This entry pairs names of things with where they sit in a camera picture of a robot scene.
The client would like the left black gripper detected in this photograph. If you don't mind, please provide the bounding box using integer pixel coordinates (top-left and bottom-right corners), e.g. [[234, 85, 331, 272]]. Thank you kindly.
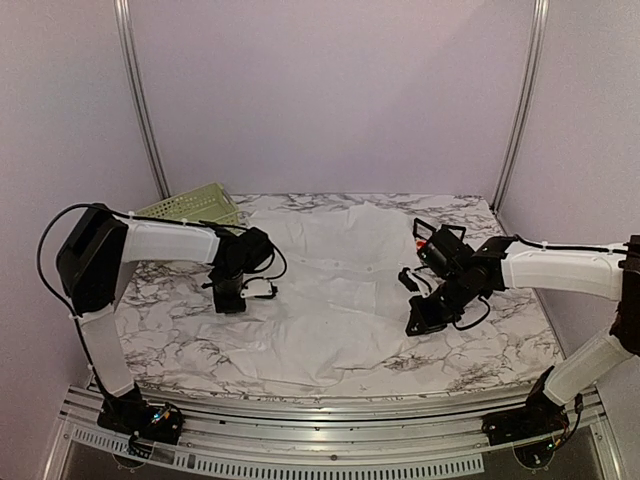
[[211, 266, 246, 314]]

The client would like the white button shirt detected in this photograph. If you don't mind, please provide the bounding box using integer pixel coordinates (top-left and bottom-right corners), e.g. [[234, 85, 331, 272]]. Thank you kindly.
[[198, 203, 421, 387]]

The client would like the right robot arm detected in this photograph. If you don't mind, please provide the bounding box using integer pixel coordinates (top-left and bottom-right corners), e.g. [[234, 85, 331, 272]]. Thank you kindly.
[[399, 220, 639, 436]]

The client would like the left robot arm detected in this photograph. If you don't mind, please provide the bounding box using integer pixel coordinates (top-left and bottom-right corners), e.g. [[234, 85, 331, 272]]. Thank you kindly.
[[49, 203, 286, 434]]

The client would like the black box with brown brooch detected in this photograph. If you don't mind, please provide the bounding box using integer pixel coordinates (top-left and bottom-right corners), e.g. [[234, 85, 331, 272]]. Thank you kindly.
[[441, 224, 467, 241]]

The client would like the black box of flower brooch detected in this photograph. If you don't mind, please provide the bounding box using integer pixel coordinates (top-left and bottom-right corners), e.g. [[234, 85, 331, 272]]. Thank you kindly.
[[412, 217, 436, 246]]

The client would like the green plastic basket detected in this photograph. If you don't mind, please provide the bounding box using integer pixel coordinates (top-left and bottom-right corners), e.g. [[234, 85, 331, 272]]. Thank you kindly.
[[136, 183, 240, 224]]

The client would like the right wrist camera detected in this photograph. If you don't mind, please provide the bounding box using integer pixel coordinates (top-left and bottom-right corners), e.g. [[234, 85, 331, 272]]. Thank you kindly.
[[398, 267, 433, 297]]

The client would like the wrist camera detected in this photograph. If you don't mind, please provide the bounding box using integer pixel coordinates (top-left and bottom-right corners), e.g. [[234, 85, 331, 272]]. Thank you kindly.
[[240, 278, 278, 299], [398, 267, 433, 297]]

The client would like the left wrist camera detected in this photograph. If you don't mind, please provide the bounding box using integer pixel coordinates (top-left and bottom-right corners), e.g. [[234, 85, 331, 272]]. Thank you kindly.
[[240, 278, 278, 299]]

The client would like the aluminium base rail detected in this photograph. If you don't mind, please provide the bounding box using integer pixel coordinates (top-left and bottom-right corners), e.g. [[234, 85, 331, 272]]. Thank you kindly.
[[45, 386, 623, 479]]

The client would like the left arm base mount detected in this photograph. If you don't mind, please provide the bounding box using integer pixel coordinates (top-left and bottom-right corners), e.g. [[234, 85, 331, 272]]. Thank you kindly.
[[97, 399, 185, 445]]

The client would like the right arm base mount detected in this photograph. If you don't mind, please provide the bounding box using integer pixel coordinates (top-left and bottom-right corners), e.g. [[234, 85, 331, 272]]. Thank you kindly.
[[481, 400, 569, 446]]

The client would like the white slotted cable duct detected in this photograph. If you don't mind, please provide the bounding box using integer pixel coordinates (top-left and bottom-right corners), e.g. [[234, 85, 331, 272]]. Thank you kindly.
[[64, 427, 485, 479]]

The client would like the left aluminium frame post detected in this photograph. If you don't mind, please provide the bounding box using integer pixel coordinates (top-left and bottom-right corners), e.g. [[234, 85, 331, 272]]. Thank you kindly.
[[113, 0, 171, 200]]

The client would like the aluminium frame post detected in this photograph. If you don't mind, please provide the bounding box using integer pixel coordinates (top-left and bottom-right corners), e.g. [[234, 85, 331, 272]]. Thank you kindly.
[[490, 0, 550, 215], [113, 0, 171, 200]]

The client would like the right aluminium frame post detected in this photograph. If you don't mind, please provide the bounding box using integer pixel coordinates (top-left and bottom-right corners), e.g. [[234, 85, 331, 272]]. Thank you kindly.
[[490, 0, 550, 215]]

